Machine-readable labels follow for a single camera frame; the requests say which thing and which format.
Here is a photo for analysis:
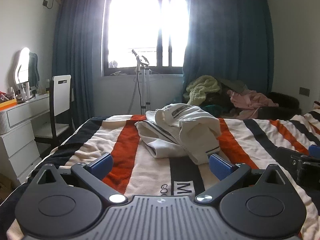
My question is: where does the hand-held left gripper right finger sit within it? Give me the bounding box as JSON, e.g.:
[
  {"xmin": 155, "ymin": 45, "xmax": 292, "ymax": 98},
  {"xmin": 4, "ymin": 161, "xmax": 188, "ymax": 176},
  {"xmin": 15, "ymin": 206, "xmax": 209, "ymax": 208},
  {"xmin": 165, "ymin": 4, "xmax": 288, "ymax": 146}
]
[{"xmin": 195, "ymin": 153, "xmax": 292, "ymax": 203}]

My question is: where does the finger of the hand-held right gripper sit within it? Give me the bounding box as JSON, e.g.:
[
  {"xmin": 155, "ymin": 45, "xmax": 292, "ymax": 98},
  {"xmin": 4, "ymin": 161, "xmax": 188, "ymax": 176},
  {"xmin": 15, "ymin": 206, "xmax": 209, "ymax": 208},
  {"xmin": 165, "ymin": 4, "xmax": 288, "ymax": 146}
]
[{"xmin": 290, "ymin": 144, "xmax": 320, "ymax": 166}]

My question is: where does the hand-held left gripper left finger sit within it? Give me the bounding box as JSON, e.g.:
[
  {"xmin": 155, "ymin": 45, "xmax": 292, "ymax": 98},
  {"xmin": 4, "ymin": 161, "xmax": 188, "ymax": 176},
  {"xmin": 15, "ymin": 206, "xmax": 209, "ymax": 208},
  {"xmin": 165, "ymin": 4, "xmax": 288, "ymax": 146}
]
[{"xmin": 32, "ymin": 152, "xmax": 127, "ymax": 203}]

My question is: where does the white sweatshirt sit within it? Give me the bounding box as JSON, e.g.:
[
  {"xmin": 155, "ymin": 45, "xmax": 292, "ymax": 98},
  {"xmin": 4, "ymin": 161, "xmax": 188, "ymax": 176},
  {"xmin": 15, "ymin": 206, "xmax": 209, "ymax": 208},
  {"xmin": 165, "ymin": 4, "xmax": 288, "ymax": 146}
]
[{"xmin": 135, "ymin": 103, "xmax": 222, "ymax": 165}]

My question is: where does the striped orange black cream blanket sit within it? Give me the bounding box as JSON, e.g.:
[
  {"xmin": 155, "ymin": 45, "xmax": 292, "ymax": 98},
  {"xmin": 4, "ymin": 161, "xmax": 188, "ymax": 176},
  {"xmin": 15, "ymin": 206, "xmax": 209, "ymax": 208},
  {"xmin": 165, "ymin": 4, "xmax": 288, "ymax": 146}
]
[{"xmin": 0, "ymin": 110, "xmax": 320, "ymax": 240}]

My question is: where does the black furry garment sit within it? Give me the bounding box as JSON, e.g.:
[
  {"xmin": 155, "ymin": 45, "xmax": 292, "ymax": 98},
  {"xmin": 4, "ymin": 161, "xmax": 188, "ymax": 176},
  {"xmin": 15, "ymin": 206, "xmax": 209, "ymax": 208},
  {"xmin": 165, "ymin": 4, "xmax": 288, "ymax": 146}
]
[{"xmin": 259, "ymin": 92, "xmax": 302, "ymax": 121}]

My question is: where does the teal cloth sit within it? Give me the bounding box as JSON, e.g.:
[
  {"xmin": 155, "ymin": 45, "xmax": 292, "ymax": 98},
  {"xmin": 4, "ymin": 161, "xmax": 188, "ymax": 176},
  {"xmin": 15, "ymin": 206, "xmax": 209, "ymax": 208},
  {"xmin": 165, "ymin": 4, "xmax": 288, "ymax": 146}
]
[{"xmin": 203, "ymin": 104, "xmax": 223, "ymax": 113}]

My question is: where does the white and black chair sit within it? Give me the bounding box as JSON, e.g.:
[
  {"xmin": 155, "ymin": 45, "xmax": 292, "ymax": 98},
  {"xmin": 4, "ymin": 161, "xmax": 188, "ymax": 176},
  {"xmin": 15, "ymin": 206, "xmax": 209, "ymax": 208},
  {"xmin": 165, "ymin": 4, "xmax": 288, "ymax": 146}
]
[{"xmin": 34, "ymin": 74, "xmax": 76, "ymax": 147}]

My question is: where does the light green knit sweater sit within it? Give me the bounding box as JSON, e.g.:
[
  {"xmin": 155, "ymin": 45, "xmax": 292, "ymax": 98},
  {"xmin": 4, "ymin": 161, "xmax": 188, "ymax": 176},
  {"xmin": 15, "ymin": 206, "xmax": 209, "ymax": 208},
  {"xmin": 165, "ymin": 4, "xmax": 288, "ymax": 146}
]
[{"xmin": 183, "ymin": 75, "xmax": 222, "ymax": 105}]

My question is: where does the grey cloth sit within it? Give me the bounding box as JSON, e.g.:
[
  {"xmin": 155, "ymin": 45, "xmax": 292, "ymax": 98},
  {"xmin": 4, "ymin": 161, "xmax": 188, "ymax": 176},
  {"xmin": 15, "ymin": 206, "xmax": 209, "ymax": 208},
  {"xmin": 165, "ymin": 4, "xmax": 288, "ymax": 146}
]
[{"xmin": 219, "ymin": 78, "xmax": 248, "ymax": 93}]

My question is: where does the white dressing table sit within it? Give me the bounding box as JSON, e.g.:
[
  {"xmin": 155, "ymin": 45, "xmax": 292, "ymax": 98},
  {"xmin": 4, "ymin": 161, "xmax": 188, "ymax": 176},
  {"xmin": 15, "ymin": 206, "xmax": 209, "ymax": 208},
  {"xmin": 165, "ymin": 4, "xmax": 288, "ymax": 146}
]
[{"xmin": 0, "ymin": 92, "xmax": 51, "ymax": 184}]

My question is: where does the white garment steamer stand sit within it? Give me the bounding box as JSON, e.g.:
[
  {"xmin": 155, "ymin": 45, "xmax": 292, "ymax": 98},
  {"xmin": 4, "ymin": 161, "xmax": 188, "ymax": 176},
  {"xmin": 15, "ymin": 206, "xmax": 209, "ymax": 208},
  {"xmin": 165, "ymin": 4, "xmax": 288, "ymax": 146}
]
[{"xmin": 128, "ymin": 49, "xmax": 152, "ymax": 116}]

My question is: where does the row of cosmetic bottles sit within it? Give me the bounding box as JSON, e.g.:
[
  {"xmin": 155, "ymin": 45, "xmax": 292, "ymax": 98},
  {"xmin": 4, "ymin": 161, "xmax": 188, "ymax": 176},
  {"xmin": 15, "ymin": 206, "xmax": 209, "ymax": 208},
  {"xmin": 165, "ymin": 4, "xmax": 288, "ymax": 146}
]
[{"xmin": 7, "ymin": 81, "xmax": 37, "ymax": 101}]

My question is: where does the white ribbed container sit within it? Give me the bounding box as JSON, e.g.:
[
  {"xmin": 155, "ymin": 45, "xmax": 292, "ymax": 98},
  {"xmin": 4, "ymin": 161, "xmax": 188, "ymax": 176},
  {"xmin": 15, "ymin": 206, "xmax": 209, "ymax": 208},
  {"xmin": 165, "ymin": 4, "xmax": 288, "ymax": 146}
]
[{"xmin": 0, "ymin": 110, "xmax": 11, "ymax": 135}]

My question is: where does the orange box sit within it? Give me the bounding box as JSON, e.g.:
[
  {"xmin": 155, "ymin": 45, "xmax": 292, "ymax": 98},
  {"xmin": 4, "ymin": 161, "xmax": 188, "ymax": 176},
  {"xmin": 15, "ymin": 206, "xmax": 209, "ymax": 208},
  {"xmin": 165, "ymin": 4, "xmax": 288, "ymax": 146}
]
[{"xmin": 0, "ymin": 99, "xmax": 17, "ymax": 111}]

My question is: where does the blue curtain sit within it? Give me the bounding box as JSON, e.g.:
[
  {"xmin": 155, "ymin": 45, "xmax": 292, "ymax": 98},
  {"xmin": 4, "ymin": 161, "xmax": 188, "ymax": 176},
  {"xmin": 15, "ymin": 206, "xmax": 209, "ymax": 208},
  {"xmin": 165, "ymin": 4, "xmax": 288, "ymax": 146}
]
[
  {"xmin": 182, "ymin": 0, "xmax": 273, "ymax": 103},
  {"xmin": 51, "ymin": 0, "xmax": 110, "ymax": 123}
]

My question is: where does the wavy framed mirror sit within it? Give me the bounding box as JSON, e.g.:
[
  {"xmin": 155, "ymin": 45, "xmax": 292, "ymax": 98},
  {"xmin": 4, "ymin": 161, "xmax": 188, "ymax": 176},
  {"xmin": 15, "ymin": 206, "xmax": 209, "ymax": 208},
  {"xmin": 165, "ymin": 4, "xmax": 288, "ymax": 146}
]
[{"xmin": 12, "ymin": 47, "xmax": 41, "ymax": 91}]

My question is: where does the dark framed window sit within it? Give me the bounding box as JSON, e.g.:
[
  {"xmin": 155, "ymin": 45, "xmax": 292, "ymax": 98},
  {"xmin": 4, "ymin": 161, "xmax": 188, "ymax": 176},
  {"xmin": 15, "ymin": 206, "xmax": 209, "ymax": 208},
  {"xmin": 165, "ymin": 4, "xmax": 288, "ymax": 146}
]
[{"xmin": 101, "ymin": 0, "xmax": 191, "ymax": 77}]

